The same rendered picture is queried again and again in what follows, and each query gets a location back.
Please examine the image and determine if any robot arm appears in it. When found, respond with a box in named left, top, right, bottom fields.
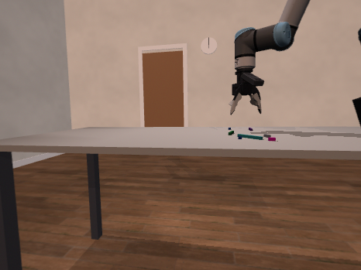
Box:
left=234, top=0, right=310, bottom=87

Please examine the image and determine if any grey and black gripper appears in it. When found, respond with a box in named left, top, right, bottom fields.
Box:
left=229, top=67, right=262, bottom=114

